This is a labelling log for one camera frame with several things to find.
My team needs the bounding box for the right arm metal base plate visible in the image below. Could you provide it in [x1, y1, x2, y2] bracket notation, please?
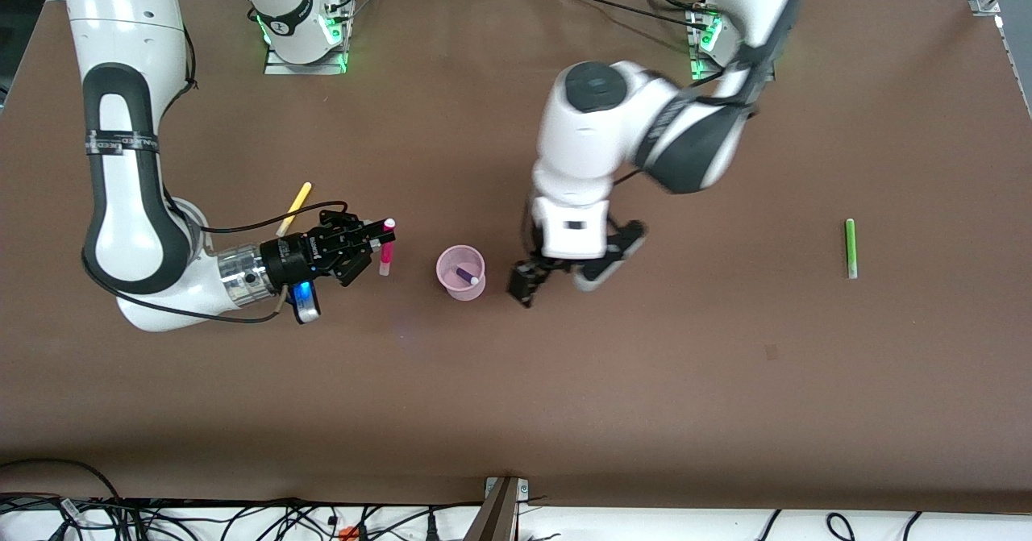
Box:
[264, 41, 351, 76]

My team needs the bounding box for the pink pen holder cup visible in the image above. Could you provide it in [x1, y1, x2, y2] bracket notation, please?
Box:
[435, 244, 487, 302]

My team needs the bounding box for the dark table support post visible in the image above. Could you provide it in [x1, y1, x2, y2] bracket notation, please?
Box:
[466, 476, 531, 541]

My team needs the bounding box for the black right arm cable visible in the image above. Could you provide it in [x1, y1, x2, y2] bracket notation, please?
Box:
[81, 200, 349, 324]

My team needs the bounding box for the yellow pen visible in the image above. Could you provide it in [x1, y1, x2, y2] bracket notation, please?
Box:
[276, 181, 314, 238]

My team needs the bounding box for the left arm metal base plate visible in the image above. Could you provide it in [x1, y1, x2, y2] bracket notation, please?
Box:
[685, 5, 728, 82]

